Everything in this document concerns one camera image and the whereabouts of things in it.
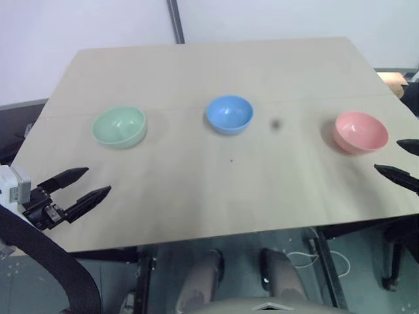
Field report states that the dark grey rounded shape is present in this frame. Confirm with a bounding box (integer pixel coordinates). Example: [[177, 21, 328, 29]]
[[175, 249, 226, 314], [259, 248, 310, 304]]

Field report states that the black table leg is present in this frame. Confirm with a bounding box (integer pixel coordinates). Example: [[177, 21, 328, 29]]
[[134, 254, 154, 314], [309, 228, 348, 310]]

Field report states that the green plastic bowl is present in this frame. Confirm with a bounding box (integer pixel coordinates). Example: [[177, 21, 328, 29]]
[[90, 105, 148, 150]]

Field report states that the brown cardboard box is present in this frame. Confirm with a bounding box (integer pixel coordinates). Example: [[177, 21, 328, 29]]
[[376, 71, 410, 99]]

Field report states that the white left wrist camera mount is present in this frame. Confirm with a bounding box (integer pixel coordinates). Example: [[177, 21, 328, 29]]
[[0, 165, 33, 210]]

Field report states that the white floor cable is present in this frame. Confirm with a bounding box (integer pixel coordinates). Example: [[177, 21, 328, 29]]
[[287, 250, 351, 277]]

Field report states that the pink-red plastic bowl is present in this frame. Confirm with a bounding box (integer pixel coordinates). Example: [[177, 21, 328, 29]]
[[333, 111, 390, 155]]

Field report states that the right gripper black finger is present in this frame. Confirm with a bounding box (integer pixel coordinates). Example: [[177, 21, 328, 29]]
[[373, 164, 419, 197], [396, 139, 419, 155]]

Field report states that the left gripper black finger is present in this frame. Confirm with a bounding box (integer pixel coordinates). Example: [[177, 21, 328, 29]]
[[64, 185, 113, 224], [37, 167, 90, 194]]

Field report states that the grey wall pillar strip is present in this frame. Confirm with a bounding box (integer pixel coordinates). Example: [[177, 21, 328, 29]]
[[166, 0, 186, 45]]

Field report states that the grey curved robot torso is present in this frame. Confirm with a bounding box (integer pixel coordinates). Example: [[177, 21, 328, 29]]
[[192, 296, 357, 314]]

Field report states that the blue plastic bowl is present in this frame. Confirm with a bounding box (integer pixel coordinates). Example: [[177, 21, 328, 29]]
[[205, 94, 255, 135]]

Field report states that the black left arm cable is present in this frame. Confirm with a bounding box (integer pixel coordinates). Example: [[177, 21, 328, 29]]
[[0, 204, 102, 314]]

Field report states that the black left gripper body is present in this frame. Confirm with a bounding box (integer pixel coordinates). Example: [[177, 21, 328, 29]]
[[22, 185, 69, 230]]

